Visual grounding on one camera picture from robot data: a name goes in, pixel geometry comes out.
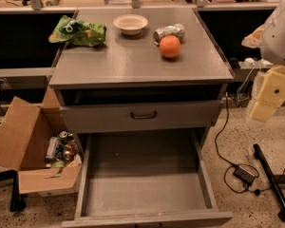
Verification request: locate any closed grey drawer with handle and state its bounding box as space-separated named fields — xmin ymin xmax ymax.
xmin=60 ymin=101 xmax=222 ymax=133

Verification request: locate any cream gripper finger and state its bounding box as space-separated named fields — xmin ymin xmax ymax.
xmin=241 ymin=25 xmax=264 ymax=48
xmin=249 ymin=66 xmax=285 ymax=123

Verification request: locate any orange fruit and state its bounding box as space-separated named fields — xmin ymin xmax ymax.
xmin=159 ymin=35 xmax=181 ymax=59

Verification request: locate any grey drawer cabinet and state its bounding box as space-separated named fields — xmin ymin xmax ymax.
xmin=48 ymin=7 xmax=235 ymax=135

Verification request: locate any open grey drawer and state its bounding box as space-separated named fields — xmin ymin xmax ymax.
xmin=62 ymin=129 xmax=233 ymax=228

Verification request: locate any black power adapter with cable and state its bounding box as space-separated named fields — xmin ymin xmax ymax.
xmin=214 ymin=93 xmax=259 ymax=194

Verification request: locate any black metal stand leg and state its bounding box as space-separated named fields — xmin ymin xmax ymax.
xmin=253 ymin=143 xmax=285 ymax=218

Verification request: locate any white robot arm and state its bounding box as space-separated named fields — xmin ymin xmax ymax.
xmin=242 ymin=0 xmax=285 ymax=124

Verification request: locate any white power strip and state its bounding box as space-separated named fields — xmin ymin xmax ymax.
xmin=242 ymin=58 xmax=272 ymax=68

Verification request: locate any white paper bowl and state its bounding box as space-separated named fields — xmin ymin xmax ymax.
xmin=113 ymin=14 xmax=148 ymax=36

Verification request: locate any crushed silver soda can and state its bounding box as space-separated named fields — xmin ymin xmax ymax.
xmin=153 ymin=24 xmax=185 ymax=46

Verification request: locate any green chip bag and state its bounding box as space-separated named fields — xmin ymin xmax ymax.
xmin=48 ymin=15 xmax=106 ymax=48

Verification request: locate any cardboard box of trash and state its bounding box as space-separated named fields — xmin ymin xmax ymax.
xmin=0 ymin=88 xmax=83 ymax=197

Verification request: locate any black stand foot left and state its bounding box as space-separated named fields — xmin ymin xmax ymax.
xmin=0 ymin=170 xmax=26 ymax=212

